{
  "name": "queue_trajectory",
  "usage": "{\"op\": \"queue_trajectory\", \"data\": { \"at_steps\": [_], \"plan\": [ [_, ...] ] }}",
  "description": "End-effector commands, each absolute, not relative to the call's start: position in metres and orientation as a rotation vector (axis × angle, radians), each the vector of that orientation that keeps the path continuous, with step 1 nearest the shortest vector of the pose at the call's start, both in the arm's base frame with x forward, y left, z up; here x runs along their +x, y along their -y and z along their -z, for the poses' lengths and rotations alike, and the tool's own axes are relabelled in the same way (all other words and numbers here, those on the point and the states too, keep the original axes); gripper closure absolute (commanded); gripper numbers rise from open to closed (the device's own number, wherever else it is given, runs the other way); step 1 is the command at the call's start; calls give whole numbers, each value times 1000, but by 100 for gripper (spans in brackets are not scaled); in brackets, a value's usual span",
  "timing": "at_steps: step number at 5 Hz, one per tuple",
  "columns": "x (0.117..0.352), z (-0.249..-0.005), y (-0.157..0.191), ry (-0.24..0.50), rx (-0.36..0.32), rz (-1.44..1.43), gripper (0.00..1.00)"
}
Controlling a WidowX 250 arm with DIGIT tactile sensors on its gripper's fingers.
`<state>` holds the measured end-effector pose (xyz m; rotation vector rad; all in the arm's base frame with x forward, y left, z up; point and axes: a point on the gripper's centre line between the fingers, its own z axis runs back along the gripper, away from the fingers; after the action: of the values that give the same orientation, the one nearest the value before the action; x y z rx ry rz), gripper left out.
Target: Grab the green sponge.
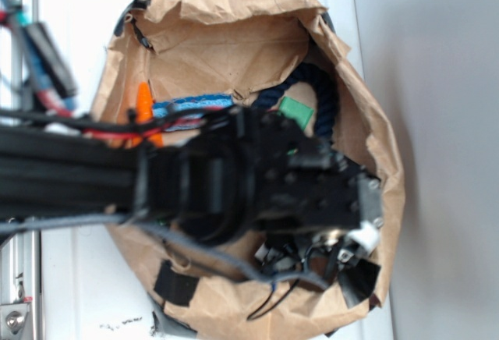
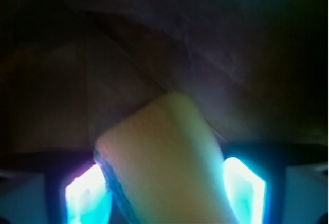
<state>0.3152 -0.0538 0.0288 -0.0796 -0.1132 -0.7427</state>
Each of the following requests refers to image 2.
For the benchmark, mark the yellow sponge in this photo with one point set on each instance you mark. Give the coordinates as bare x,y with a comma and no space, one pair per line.
164,165

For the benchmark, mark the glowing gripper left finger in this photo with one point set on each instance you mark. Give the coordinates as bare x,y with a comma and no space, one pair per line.
88,198

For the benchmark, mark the brown paper bag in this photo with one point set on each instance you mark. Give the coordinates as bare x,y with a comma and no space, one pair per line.
71,69

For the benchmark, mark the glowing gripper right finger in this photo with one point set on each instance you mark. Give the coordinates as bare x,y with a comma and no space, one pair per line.
245,190

